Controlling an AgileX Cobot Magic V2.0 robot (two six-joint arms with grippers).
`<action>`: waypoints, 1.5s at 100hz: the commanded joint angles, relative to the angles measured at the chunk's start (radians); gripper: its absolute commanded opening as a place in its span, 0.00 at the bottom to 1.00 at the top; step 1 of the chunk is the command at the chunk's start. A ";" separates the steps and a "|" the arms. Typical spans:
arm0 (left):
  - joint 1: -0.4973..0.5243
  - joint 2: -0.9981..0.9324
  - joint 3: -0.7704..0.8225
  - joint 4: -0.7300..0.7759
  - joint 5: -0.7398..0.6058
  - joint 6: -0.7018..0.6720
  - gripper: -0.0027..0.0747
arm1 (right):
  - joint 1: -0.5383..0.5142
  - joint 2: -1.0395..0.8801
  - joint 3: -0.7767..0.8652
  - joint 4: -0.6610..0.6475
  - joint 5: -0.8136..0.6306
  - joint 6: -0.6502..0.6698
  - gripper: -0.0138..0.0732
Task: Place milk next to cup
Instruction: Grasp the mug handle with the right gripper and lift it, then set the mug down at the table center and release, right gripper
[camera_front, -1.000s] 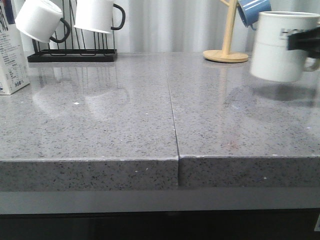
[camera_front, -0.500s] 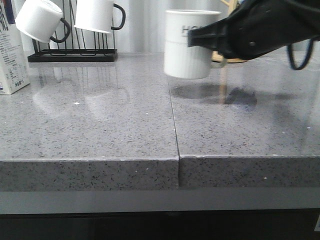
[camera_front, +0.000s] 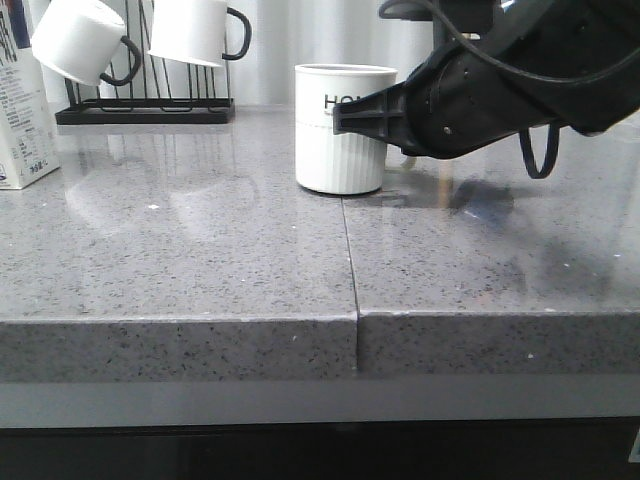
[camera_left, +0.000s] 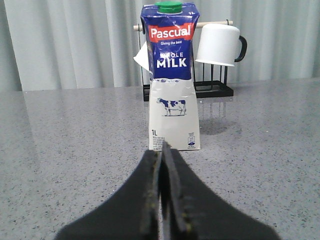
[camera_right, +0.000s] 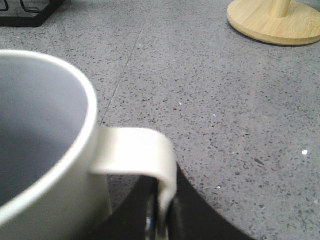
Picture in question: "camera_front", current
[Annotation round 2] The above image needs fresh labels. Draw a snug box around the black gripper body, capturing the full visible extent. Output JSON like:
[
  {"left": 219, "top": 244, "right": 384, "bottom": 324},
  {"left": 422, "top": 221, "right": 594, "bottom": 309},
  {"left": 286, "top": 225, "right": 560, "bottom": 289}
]
[{"left": 406, "top": 1, "right": 639, "bottom": 158}]

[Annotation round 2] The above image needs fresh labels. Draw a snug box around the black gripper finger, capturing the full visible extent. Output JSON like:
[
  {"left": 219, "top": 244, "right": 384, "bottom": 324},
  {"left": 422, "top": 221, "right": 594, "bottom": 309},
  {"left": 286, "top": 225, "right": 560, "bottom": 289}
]
[{"left": 332, "top": 83, "right": 408, "bottom": 148}]

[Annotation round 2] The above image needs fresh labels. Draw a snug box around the white HOME mug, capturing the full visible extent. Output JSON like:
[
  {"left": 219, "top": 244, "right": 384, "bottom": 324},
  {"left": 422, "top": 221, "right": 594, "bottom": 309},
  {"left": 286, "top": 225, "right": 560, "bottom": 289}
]
[{"left": 294, "top": 64, "right": 397, "bottom": 195}]

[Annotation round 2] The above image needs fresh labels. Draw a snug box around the white milk carton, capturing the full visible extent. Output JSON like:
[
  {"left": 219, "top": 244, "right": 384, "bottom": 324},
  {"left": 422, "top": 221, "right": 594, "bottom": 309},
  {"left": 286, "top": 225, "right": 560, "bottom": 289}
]
[{"left": 1, "top": 1, "right": 60, "bottom": 190}]

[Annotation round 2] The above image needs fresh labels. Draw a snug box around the right white hanging mug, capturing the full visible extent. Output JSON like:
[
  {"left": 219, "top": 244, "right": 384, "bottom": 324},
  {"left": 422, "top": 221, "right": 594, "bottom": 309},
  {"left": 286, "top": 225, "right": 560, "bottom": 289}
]
[{"left": 147, "top": 0, "right": 253, "bottom": 68}]

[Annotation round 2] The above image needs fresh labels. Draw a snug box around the white hanging mug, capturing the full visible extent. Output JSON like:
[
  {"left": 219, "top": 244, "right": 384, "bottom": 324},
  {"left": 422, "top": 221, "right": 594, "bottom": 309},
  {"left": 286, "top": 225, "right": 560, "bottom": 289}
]
[
  {"left": 31, "top": 0, "right": 143, "bottom": 87},
  {"left": 147, "top": 0, "right": 253, "bottom": 68}
]

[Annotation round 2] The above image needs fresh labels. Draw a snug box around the left white hanging mug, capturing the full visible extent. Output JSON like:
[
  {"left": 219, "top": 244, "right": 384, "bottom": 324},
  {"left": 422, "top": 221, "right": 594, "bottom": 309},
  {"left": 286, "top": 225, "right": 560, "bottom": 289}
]
[{"left": 31, "top": 0, "right": 143, "bottom": 87}]

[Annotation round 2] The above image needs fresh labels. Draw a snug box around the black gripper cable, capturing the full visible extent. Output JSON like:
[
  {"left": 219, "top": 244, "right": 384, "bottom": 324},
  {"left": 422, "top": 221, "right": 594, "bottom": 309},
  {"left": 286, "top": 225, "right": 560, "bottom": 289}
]
[{"left": 378, "top": 0, "right": 640, "bottom": 180}]

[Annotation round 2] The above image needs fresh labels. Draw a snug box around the black wire mug rack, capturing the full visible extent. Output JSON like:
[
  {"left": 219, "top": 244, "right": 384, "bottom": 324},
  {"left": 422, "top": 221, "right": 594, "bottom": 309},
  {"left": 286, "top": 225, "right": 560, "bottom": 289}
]
[{"left": 55, "top": 1, "right": 235, "bottom": 125}]

